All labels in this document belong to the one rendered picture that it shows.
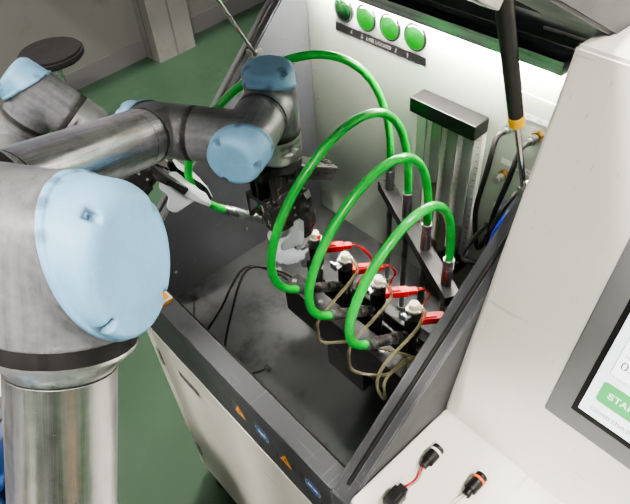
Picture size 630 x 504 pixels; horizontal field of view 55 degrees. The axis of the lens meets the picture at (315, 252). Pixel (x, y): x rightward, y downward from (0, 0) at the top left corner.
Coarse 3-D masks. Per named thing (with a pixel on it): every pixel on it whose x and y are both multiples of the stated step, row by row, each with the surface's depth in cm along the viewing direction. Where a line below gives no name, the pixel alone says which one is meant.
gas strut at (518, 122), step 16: (512, 0) 55; (496, 16) 57; (512, 16) 56; (512, 32) 58; (512, 48) 60; (512, 64) 62; (512, 80) 64; (512, 96) 66; (512, 112) 69; (512, 128) 71
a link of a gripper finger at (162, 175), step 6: (150, 168) 97; (156, 168) 98; (162, 168) 99; (156, 174) 98; (162, 174) 98; (168, 174) 99; (162, 180) 98; (168, 180) 98; (174, 180) 99; (174, 186) 99; (180, 186) 100; (180, 192) 101
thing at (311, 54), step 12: (300, 60) 95; (336, 60) 97; (348, 60) 97; (360, 72) 100; (240, 84) 94; (372, 84) 102; (228, 96) 94; (384, 108) 106; (384, 120) 108; (192, 168) 101; (192, 180) 103; (216, 204) 108
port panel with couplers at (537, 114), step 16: (528, 96) 94; (528, 112) 95; (544, 112) 93; (528, 128) 97; (544, 128) 94; (512, 144) 101; (496, 160) 105; (512, 160) 103; (528, 160) 100; (496, 176) 104; (528, 176) 102; (496, 192) 109; (512, 192) 106
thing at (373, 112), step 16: (368, 112) 90; (384, 112) 92; (400, 128) 97; (320, 160) 87; (304, 176) 87; (288, 208) 88; (272, 240) 90; (272, 256) 91; (272, 272) 93; (288, 288) 98; (304, 288) 101; (320, 288) 104
